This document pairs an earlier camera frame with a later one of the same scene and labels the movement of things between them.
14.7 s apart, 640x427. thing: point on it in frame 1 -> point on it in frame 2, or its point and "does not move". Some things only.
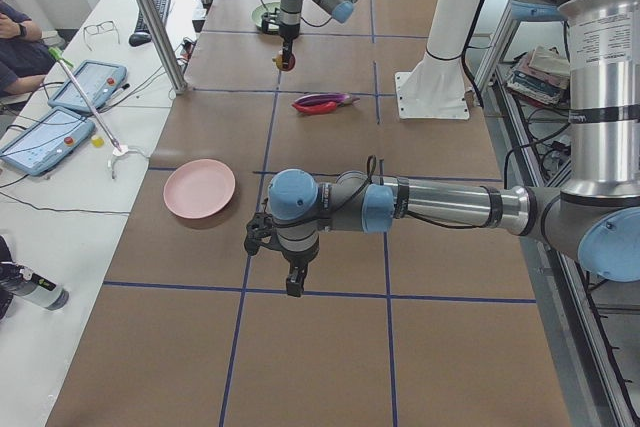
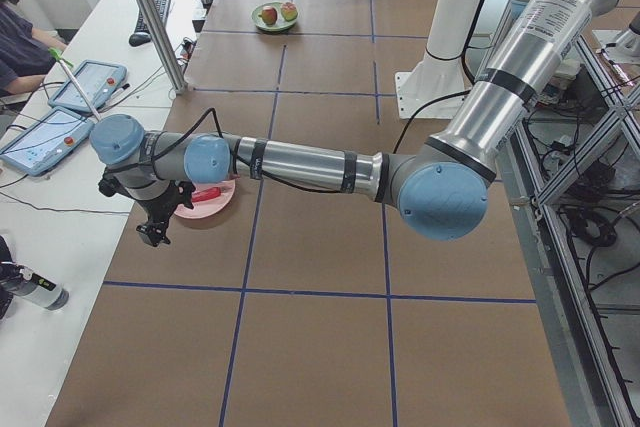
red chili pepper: (321, 108) -> (206, 194)
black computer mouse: (139, 38) does not move
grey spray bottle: (33, 287) does not move
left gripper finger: (295, 280) -> (155, 228)
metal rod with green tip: (63, 62) does not move
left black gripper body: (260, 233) -> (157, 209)
